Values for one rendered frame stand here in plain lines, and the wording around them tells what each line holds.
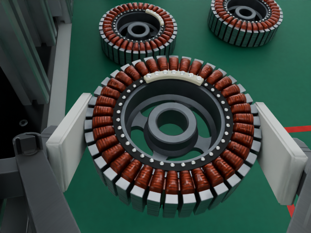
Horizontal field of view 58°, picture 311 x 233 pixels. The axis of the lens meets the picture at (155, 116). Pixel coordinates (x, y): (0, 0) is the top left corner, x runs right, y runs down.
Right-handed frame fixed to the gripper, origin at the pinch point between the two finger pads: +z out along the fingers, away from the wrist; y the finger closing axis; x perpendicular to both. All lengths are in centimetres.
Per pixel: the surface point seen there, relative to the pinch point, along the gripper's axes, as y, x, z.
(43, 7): -15.6, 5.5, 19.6
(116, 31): -7.4, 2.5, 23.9
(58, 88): -14.5, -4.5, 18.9
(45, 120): -14.4, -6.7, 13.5
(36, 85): -14.4, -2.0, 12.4
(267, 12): 15.2, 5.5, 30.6
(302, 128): 17.4, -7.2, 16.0
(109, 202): -5.5, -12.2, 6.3
